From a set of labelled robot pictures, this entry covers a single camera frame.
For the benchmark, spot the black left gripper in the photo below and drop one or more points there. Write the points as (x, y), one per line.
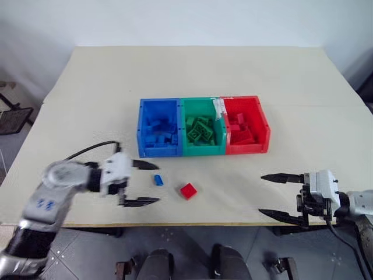
(121, 189)

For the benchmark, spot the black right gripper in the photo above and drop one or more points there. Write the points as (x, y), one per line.
(313, 205)

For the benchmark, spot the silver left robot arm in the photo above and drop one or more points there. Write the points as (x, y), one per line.
(58, 175)

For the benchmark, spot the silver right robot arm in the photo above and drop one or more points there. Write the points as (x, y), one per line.
(361, 201)

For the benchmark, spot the small blue building block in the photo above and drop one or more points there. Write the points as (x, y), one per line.
(158, 180)

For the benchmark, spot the blue plastic bin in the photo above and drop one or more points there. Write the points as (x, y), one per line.
(158, 151)

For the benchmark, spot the square red building block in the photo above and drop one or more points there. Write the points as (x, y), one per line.
(189, 191)

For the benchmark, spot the red plastic bin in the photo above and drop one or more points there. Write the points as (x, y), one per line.
(247, 148)

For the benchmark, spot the green plastic bin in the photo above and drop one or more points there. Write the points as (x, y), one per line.
(204, 150)

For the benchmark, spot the large red building block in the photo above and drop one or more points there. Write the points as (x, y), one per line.
(242, 137)

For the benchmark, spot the large green building block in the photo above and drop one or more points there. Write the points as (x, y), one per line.
(202, 129)

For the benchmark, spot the dark rounded shape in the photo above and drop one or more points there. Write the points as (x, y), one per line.
(230, 262)
(156, 264)

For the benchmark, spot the white torn label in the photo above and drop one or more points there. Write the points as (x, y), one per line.
(218, 108)

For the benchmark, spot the black mesh stand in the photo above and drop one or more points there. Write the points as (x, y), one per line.
(14, 121)

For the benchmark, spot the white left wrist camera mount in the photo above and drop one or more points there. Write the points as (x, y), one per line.
(116, 167)

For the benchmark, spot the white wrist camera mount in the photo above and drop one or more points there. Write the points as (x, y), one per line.
(116, 167)
(323, 183)

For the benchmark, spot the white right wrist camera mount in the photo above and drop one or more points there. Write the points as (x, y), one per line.
(323, 183)

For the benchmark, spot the brown metal bracket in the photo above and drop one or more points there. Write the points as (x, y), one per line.
(287, 266)
(121, 269)

